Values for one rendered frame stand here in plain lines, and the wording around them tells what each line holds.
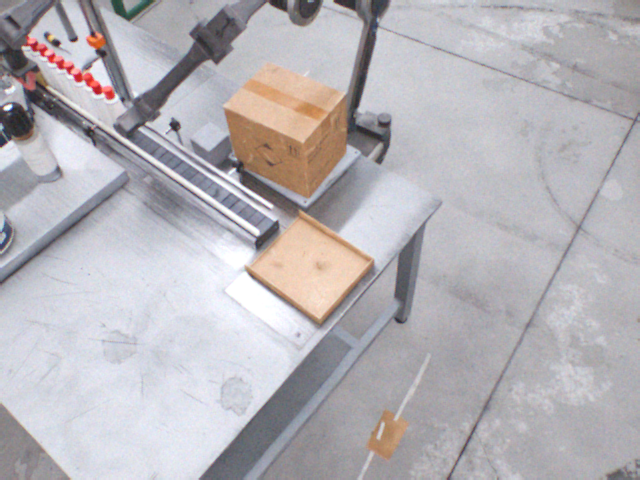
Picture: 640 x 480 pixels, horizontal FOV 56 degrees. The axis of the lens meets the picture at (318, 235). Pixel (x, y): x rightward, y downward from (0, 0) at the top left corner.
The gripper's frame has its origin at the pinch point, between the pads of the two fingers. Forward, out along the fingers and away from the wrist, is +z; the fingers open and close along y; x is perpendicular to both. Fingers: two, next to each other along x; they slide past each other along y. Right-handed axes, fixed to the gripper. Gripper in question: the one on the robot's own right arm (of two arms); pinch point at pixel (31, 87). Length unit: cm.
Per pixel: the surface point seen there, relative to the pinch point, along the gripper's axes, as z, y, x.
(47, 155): 21.4, 3.2, -7.3
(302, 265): 36, 90, 15
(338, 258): 36, 98, 24
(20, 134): 9.5, 2.3, -10.9
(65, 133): 31.1, -11.1, 6.7
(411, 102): 116, 36, 175
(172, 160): 31.0, 29.9, 20.0
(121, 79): 25.4, -10.0, 34.5
